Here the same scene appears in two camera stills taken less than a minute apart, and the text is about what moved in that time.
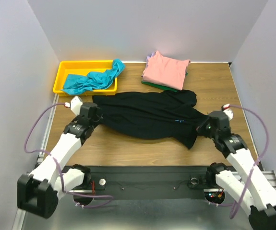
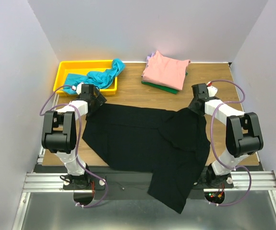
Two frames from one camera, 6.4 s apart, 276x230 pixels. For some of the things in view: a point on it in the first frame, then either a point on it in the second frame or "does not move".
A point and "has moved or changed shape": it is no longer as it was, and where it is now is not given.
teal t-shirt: x=76 y=84 does not move
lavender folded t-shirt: x=149 y=57 does not move
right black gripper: x=205 y=129 to x=194 y=107
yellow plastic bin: x=84 y=67 does not move
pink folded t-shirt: x=168 y=72 does not move
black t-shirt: x=166 y=114 has moved or changed shape
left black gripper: x=97 y=118 to x=100 y=100
